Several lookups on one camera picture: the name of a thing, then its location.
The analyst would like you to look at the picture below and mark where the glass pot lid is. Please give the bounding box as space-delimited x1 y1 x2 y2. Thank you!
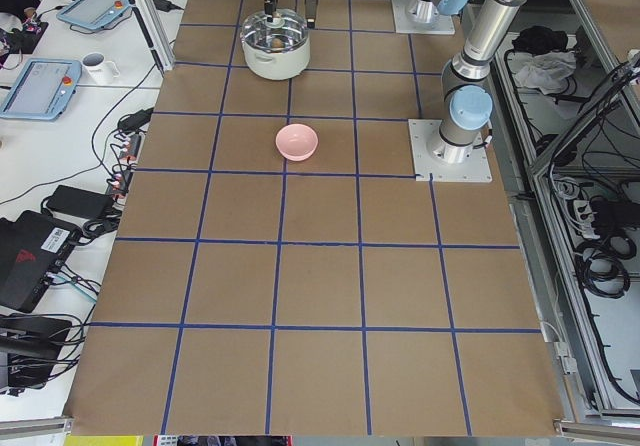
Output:
241 9 309 53

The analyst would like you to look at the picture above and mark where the pale green cooking pot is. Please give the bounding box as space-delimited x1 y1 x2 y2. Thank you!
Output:
241 36 310 81

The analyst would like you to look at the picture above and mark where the pink bowl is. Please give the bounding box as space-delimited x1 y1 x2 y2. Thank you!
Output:
275 123 319 162

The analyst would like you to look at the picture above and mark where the far teach pendant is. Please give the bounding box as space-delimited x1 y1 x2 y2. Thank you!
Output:
56 0 131 32

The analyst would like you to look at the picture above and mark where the teach pendant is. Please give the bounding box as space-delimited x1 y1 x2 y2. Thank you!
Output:
1 58 82 121
56 0 131 32

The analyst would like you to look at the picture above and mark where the white mug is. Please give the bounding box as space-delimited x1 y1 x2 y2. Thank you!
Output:
82 52 120 86

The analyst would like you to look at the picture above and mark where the black cloth on shelf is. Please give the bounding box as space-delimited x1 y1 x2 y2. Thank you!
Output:
512 25 568 55

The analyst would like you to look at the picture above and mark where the near teach pendant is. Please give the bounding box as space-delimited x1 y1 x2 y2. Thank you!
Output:
1 58 82 121

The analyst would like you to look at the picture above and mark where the white cloth on shelf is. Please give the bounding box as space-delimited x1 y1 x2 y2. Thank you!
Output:
514 52 577 94

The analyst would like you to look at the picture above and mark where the black power brick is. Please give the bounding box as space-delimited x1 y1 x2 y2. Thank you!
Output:
41 185 114 220

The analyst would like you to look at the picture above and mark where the black laptop computer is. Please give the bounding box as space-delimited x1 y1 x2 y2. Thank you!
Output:
1 210 81 313

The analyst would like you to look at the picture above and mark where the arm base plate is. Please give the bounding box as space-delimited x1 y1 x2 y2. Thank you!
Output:
408 119 493 183
391 0 455 35

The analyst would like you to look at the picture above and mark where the aluminium frame post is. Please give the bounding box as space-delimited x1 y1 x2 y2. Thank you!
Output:
128 0 175 74

